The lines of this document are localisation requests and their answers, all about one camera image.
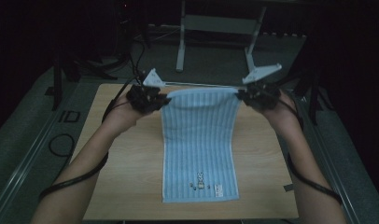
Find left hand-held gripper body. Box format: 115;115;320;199
126;67;167;114

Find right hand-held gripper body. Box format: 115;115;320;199
241;63;283;110

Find light blue striped towel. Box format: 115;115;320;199
161;87;243;204

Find person's left hand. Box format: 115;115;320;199
102;91;148;135

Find person's right hand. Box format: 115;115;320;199
259;90;302;135

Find black metal stand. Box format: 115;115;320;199
271;59;336;126
44;52;119;112

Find dark equipment rack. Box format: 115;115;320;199
114;0;149;62

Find black floor cables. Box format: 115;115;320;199
127;36;149;82

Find white metal stand frame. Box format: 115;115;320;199
175;0;268;78

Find black cable loop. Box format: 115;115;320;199
48;133;77;158

